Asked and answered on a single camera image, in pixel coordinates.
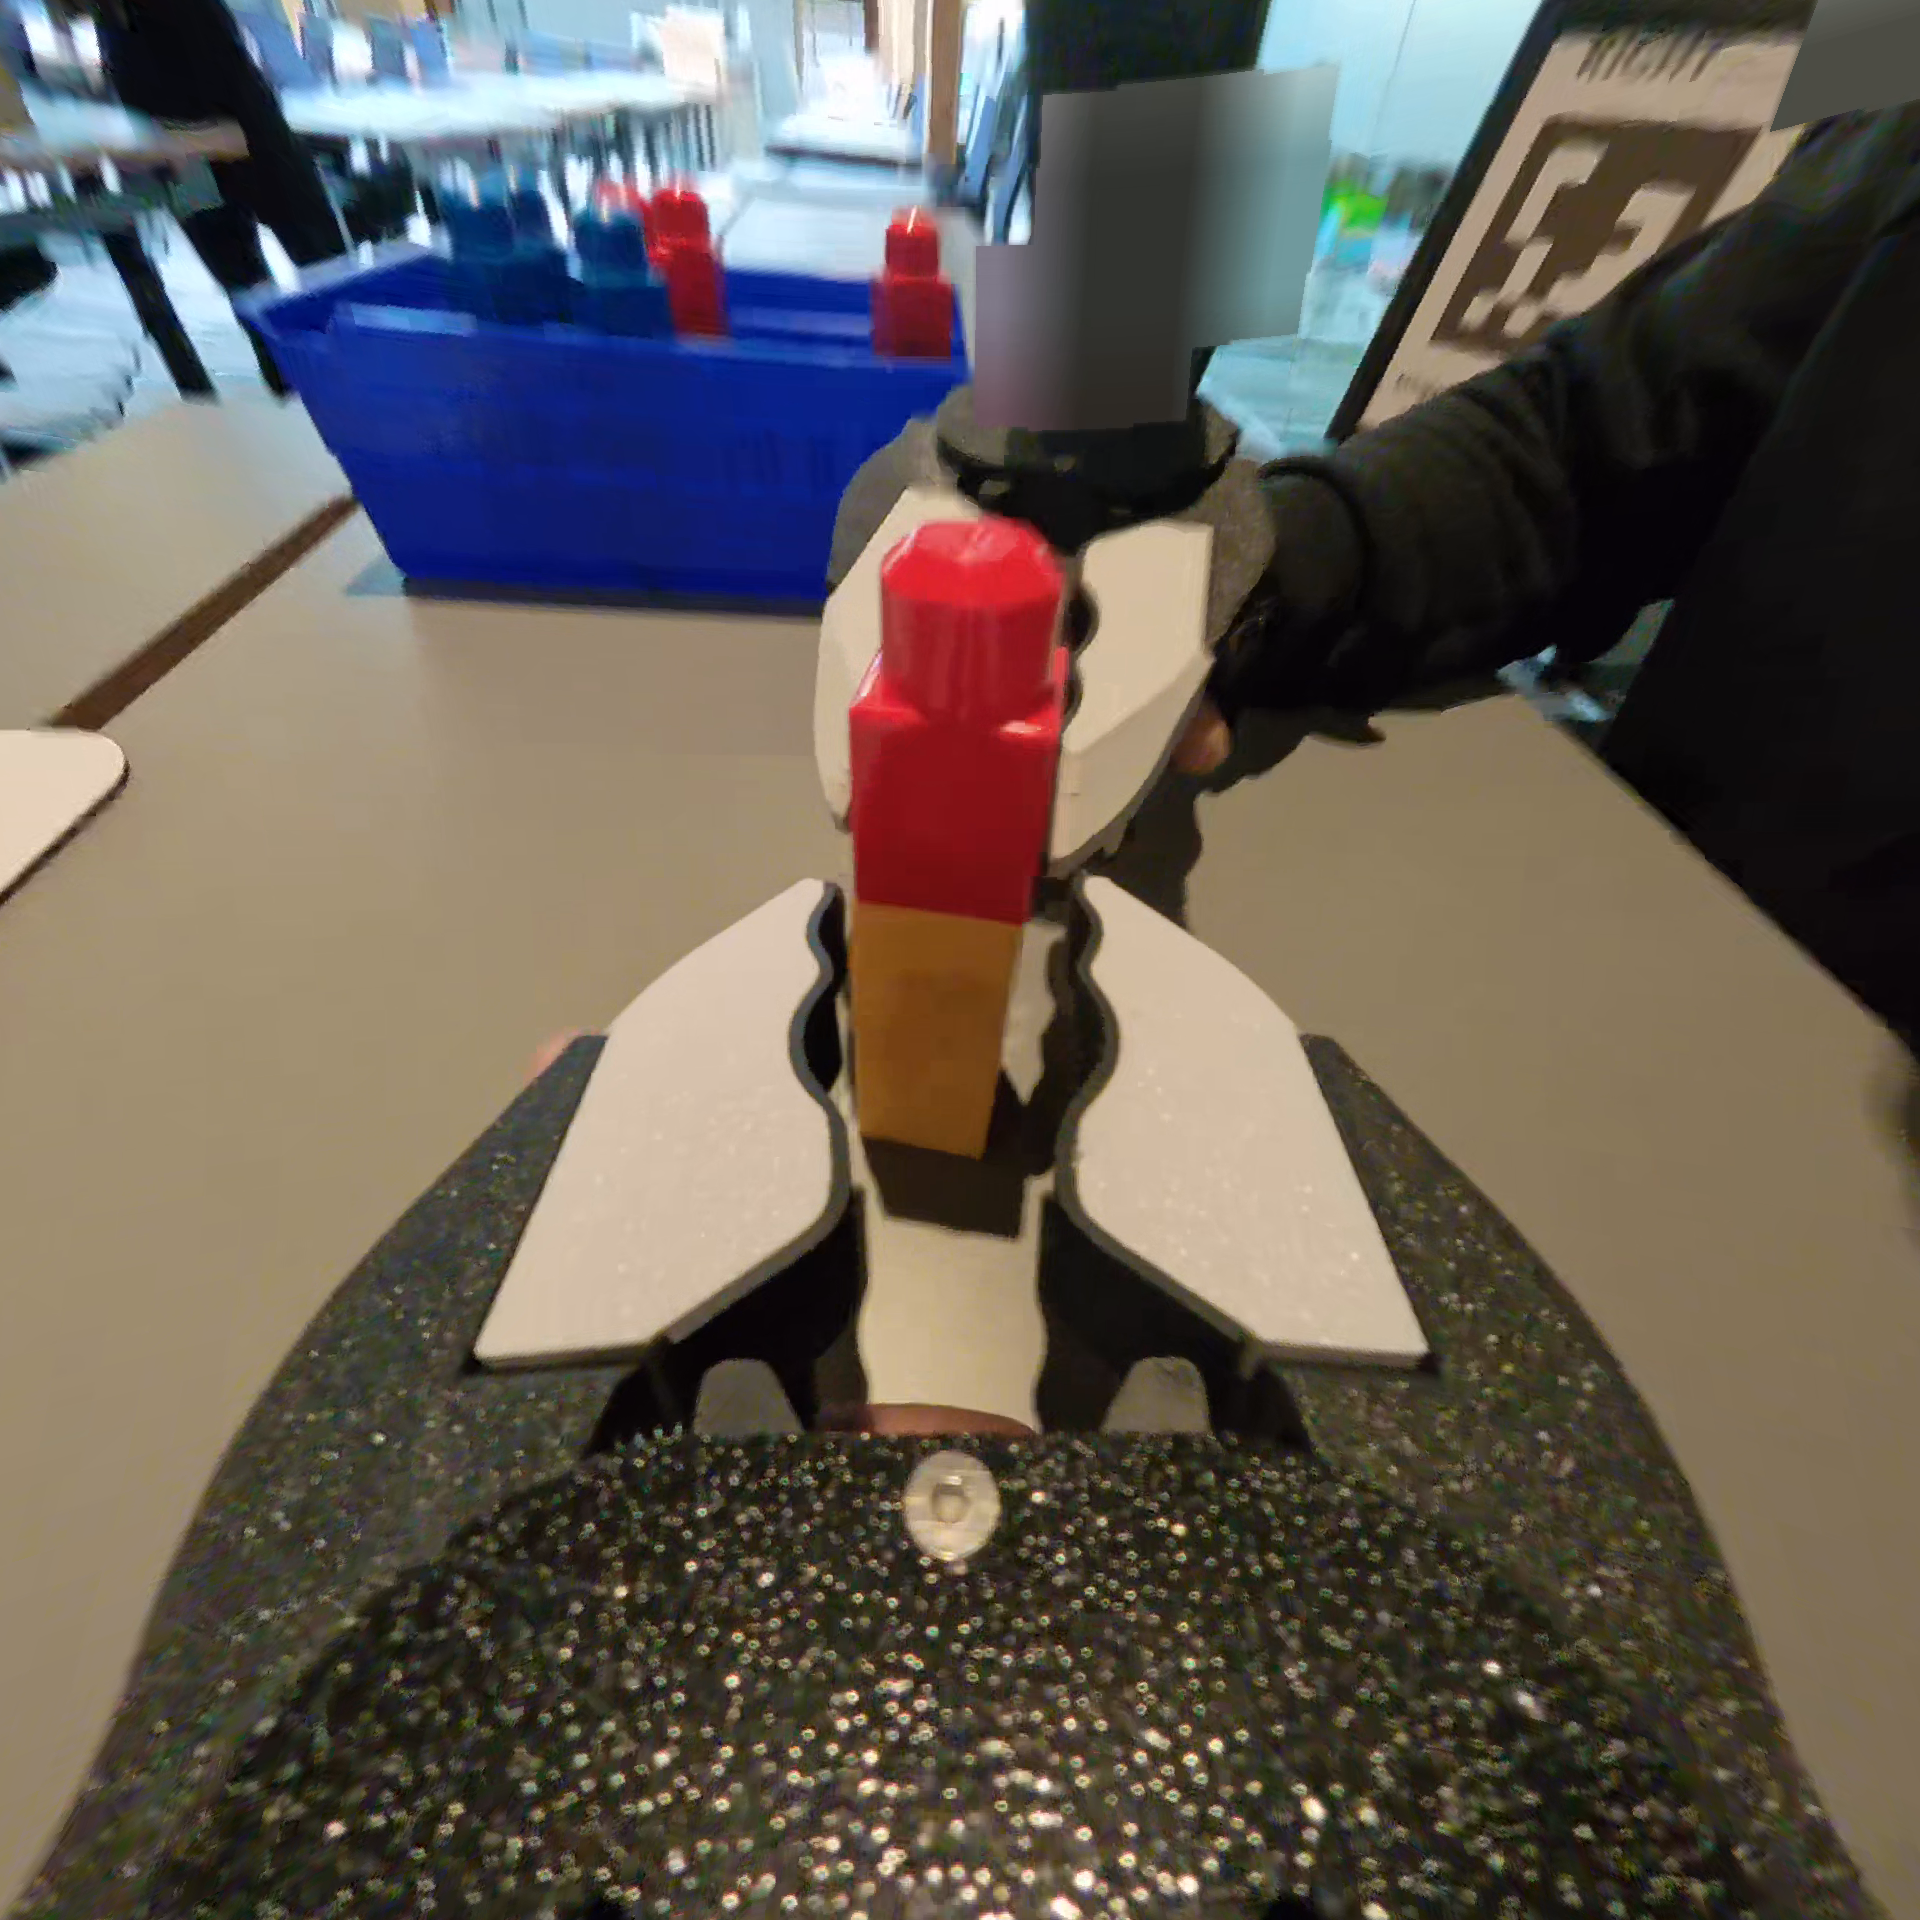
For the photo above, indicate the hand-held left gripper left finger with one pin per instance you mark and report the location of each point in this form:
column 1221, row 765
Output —
column 675, row 1184

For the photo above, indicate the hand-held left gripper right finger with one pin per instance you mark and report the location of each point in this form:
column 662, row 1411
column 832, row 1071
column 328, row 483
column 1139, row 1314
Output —
column 1244, row 1184

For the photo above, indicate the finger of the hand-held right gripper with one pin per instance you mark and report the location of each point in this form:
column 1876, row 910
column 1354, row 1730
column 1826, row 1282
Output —
column 838, row 690
column 1149, row 645

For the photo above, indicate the red mega block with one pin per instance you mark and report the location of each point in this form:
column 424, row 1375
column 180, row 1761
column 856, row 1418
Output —
column 946, row 797

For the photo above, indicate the large blue plastic bin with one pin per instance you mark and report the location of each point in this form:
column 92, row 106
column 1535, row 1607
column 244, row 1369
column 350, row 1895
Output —
column 599, row 450

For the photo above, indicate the group of mega block towers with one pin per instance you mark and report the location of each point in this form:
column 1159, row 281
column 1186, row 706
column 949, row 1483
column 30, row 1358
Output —
column 692, row 271

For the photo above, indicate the black-and-white tag sign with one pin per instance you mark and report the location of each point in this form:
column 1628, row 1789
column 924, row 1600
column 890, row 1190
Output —
column 1576, row 224

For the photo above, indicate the white desk mat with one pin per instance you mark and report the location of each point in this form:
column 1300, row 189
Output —
column 44, row 797

